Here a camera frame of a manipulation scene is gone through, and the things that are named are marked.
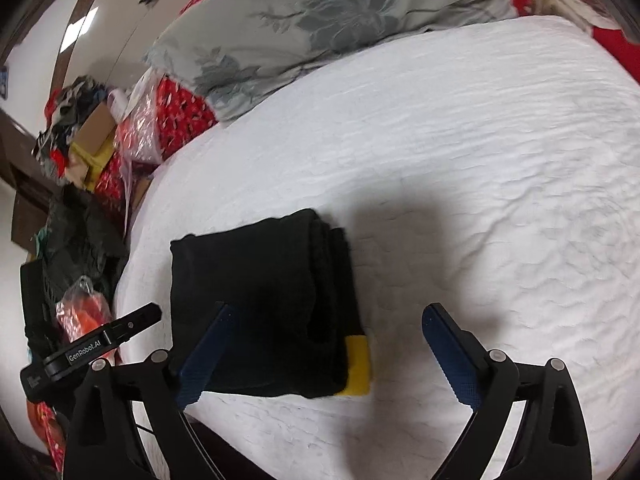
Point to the square ceiling light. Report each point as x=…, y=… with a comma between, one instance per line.
x=80, y=27

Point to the blue wall picture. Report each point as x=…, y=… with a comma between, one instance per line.
x=3, y=82

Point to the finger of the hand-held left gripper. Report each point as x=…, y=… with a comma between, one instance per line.
x=137, y=322

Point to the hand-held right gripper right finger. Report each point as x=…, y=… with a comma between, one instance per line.
x=450, y=355

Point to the black pants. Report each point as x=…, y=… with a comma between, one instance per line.
x=260, y=285

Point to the grey floral pillow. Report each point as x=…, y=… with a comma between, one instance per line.
x=300, y=20

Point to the dark wooden cabinet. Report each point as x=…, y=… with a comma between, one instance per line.
x=30, y=210

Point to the pile of mixed clothes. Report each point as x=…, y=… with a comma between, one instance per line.
x=65, y=110

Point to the beige patterned cloth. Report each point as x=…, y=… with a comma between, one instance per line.
x=560, y=5

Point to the clear plastic bag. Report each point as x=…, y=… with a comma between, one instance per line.
x=140, y=130

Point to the orange plastic bag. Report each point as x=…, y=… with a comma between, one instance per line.
x=82, y=315

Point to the yellow box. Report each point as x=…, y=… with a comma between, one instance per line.
x=95, y=160

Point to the black bag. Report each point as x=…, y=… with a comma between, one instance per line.
x=32, y=305

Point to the white quilted bed cover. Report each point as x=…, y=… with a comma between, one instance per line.
x=450, y=160

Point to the cardboard box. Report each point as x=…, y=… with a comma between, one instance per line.
x=97, y=127

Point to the red patterned cloth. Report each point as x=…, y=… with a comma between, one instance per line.
x=45, y=425

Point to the dark green clothes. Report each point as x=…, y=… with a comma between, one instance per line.
x=80, y=240

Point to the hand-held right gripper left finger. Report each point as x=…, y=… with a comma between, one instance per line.
x=205, y=355

